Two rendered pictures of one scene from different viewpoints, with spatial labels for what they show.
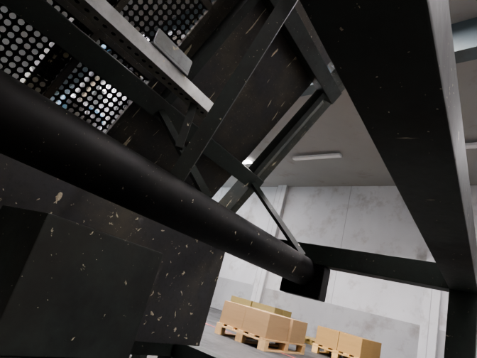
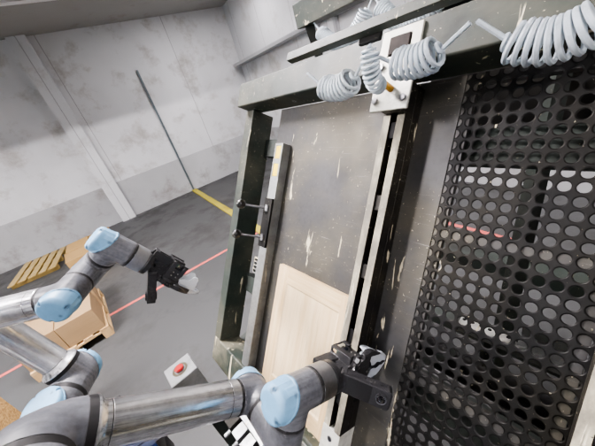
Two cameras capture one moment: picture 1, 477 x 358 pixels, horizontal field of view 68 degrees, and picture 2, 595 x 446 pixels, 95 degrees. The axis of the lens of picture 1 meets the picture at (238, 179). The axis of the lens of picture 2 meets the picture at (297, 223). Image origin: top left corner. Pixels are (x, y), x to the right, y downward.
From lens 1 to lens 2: 213 cm
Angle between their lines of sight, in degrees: 84
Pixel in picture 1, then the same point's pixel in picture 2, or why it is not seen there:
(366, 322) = (54, 215)
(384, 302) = (56, 190)
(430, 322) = (107, 181)
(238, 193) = (239, 301)
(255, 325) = (84, 329)
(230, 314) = not seen: hidden behind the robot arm
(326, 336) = not seen: hidden behind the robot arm
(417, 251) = (48, 126)
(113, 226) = not seen: outside the picture
